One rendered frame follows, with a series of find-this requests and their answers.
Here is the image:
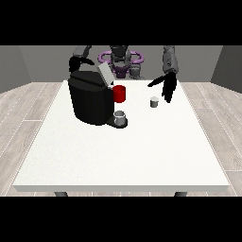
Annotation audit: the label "small grey coffee pod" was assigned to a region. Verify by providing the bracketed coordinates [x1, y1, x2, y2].
[149, 96, 160, 109]

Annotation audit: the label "pale grey machine lid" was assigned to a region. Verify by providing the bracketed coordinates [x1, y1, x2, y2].
[96, 61, 115, 86]

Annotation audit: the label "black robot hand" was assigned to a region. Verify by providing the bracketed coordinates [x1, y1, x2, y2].
[147, 71, 179, 104]
[68, 56, 95, 74]

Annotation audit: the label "black coffee machine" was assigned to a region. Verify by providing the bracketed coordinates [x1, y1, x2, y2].
[67, 69, 130, 130]

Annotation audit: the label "grey robot trunk purple rings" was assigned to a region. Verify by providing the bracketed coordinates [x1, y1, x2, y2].
[97, 45, 146, 81]

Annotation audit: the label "small grey cup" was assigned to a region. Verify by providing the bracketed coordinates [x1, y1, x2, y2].
[113, 110, 127, 126]

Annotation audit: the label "red pod holder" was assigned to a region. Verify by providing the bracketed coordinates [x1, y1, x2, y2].
[112, 84, 127, 104]

